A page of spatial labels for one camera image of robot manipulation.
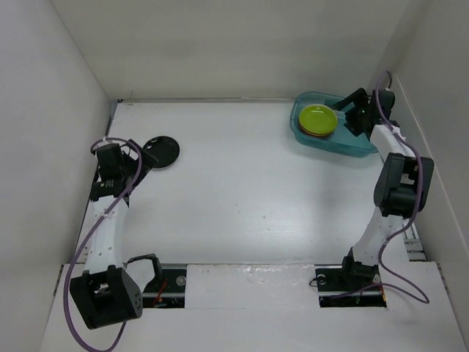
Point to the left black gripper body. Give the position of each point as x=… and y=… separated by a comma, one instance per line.
x=131, y=167

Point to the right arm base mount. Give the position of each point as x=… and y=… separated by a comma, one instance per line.
x=335, y=290

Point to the orange plate front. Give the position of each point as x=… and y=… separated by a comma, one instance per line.
x=316, y=135

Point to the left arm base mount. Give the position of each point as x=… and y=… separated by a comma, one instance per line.
x=169, y=291

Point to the black plate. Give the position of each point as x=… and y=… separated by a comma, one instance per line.
x=166, y=149

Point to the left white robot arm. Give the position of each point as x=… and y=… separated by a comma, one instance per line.
x=105, y=293

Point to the metal side rail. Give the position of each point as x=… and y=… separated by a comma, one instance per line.
x=412, y=242

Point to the green plate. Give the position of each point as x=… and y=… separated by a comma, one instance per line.
x=318, y=118

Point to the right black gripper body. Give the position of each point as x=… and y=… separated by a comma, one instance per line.
x=355, y=116

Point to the teal plastic bin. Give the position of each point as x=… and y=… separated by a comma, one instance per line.
x=340, y=140

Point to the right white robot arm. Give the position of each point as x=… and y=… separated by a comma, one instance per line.
x=401, y=189

